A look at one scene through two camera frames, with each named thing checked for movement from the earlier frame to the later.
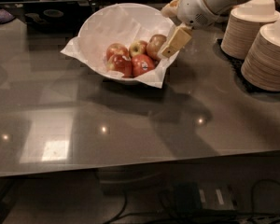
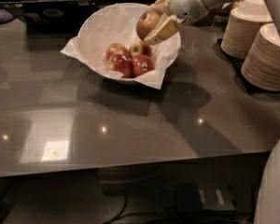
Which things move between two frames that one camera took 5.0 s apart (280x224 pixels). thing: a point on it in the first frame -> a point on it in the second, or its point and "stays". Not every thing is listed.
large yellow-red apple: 155,46 -> 147,22
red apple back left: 117,49 stays
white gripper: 192,7 -> 186,4
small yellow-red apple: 137,48 stays
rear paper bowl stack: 244,24 stays
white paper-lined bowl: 120,24 stays
